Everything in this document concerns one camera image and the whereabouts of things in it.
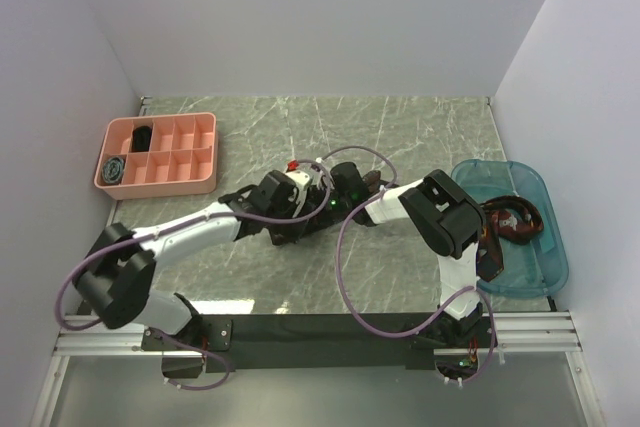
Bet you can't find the brown blue floral tie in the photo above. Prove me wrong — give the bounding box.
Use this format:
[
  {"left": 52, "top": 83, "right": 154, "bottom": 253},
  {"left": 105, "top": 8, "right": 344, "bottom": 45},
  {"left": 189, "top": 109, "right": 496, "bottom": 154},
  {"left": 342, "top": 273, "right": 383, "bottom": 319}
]
[{"left": 362, "top": 170, "right": 387, "bottom": 195}]

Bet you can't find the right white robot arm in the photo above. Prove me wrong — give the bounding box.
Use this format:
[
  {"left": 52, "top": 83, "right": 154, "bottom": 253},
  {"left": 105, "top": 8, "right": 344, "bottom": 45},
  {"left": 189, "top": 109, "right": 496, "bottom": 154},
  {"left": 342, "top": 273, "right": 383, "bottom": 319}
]
[{"left": 335, "top": 169, "right": 490, "bottom": 346}]

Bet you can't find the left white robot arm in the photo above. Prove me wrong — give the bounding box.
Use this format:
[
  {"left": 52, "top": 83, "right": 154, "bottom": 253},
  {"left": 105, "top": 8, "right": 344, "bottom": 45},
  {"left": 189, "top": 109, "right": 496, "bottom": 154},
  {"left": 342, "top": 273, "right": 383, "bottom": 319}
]
[{"left": 71, "top": 170, "right": 330, "bottom": 349}]

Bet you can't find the pink compartment organizer tray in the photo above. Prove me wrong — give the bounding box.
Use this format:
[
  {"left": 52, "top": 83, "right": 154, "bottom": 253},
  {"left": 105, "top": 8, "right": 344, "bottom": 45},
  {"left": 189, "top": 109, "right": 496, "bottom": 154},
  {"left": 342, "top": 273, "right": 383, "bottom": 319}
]
[{"left": 94, "top": 112, "right": 218, "bottom": 200}]

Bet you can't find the black rolled tie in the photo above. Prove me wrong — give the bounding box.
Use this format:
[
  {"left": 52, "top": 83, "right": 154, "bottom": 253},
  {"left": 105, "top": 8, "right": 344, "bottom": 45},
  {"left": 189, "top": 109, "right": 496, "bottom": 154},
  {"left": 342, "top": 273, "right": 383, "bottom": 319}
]
[{"left": 130, "top": 125, "right": 153, "bottom": 153}]

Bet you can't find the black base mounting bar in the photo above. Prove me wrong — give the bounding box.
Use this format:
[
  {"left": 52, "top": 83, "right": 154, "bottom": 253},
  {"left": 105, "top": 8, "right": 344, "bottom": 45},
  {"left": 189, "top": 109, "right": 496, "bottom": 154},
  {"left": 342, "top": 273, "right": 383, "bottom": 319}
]
[{"left": 139, "top": 311, "right": 496, "bottom": 374}]

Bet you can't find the grey patterned rolled tie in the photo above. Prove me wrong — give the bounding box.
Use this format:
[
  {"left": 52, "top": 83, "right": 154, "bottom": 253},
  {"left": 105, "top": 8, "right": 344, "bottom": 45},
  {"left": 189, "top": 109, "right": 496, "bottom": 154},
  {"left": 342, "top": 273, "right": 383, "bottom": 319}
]
[{"left": 101, "top": 156, "right": 126, "bottom": 185}]

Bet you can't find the dark red patterned tie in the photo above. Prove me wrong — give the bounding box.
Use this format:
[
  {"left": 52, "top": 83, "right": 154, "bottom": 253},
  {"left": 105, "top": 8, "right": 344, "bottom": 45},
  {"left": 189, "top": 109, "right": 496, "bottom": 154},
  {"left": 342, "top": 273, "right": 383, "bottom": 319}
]
[{"left": 476, "top": 195, "right": 544, "bottom": 282}]

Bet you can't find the teal transparent plastic bin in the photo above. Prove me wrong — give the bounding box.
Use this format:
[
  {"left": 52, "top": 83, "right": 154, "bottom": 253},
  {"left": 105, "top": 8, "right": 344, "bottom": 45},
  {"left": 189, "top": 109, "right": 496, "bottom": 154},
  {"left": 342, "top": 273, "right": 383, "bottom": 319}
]
[{"left": 451, "top": 159, "right": 569, "bottom": 298}]

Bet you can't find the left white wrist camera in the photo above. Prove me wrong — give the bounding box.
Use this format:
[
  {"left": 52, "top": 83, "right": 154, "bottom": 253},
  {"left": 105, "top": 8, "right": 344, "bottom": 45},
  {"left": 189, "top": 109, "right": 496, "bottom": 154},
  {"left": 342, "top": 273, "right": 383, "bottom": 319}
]
[{"left": 285, "top": 160, "right": 319, "bottom": 204}]

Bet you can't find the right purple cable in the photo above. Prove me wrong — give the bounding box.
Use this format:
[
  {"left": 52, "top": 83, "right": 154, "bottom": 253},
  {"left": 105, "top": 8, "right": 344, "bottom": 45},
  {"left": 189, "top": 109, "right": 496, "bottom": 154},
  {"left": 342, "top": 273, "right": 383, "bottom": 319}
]
[{"left": 314, "top": 146, "right": 497, "bottom": 388}]

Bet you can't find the purple cable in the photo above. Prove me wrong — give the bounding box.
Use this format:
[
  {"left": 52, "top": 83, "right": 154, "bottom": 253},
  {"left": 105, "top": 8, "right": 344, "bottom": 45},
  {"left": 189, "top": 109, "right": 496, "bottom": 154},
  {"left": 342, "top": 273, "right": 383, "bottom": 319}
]
[
  {"left": 54, "top": 159, "right": 334, "bottom": 391},
  {"left": 314, "top": 146, "right": 497, "bottom": 388}
]

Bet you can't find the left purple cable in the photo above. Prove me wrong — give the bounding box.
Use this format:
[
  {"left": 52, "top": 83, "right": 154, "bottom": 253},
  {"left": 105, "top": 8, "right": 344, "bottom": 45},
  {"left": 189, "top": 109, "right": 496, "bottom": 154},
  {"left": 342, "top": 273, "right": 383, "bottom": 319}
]
[{"left": 54, "top": 159, "right": 334, "bottom": 391}]

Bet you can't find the aluminium frame rail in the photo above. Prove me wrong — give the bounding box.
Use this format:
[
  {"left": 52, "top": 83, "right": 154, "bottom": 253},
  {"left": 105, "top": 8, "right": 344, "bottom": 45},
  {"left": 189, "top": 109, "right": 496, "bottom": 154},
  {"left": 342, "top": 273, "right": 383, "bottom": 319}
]
[{"left": 30, "top": 312, "right": 588, "bottom": 426}]

